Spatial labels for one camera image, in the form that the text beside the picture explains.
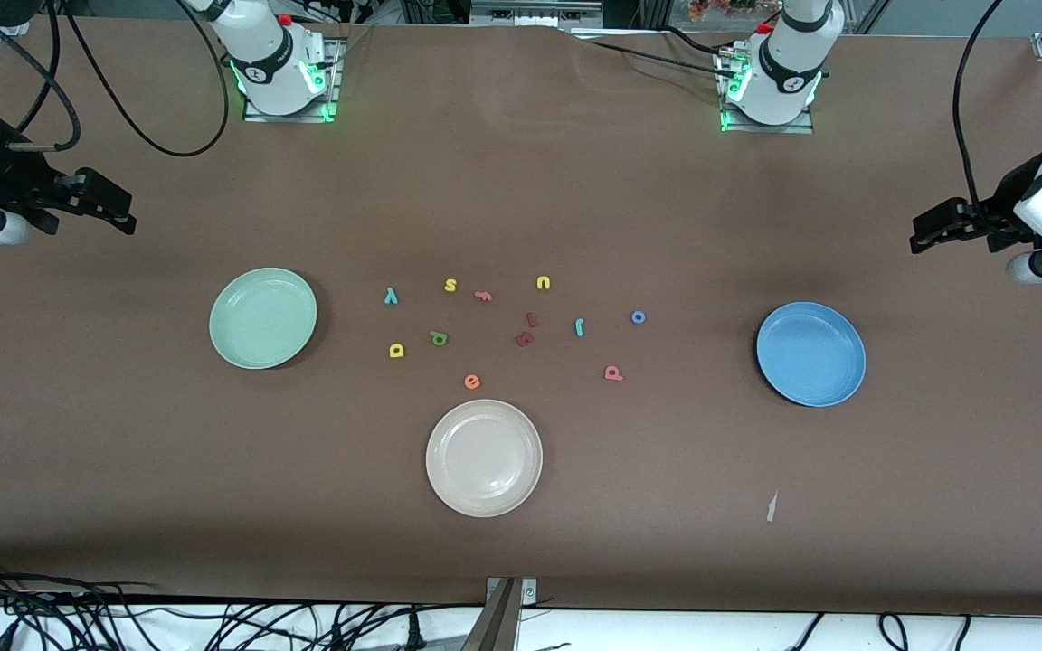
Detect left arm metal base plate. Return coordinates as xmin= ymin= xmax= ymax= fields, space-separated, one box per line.
xmin=720 ymin=50 xmax=816 ymax=135

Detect pale green plate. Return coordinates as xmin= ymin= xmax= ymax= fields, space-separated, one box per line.
xmin=209 ymin=267 xmax=318 ymax=371

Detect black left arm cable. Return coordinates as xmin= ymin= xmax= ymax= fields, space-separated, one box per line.
xmin=952 ymin=0 xmax=1001 ymax=209

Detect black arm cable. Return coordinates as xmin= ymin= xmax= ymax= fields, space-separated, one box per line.
xmin=952 ymin=0 xmax=1001 ymax=209
xmin=0 ymin=0 xmax=230 ymax=158

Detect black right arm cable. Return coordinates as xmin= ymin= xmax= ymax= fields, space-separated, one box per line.
xmin=0 ymin=0 xmax=230 ymax=158

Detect orange artificial flowers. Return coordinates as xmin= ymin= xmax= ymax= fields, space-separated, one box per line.
xmin=688 ymin=0 xmax=762 ymax=21

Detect grey metal pole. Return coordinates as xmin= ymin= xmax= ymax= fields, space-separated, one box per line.
xmin=459 ymin=579 xmax=522 ymax=651

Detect beige plate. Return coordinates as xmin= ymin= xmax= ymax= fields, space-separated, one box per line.
xmin=425 ymin=399 xmax=544 ymax=518

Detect grey box behind table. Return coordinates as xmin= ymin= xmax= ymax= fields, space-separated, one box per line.
xmin=471 ymin=0 xmax=603 ymax=26

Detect black floor cable tangle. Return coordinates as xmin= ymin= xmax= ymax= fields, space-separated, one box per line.
xmin=0 ymin=556 xmax=450 ymax=651

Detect black cable across table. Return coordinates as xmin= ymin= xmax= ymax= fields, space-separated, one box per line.
xmin=562 ymin=27 xmax=739 ymax=82

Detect grey metal table bracket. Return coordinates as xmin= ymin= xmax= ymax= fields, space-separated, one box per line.
xmin=486 ymin=577 xmax=538 ymax=607

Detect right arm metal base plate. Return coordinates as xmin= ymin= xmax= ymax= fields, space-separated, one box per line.
xmin=243 ymin=36 xmax=343 ymax=123

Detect blue plate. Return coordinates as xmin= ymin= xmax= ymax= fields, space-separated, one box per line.
xmin=755 ymin=301 xmax=867 ymax=408

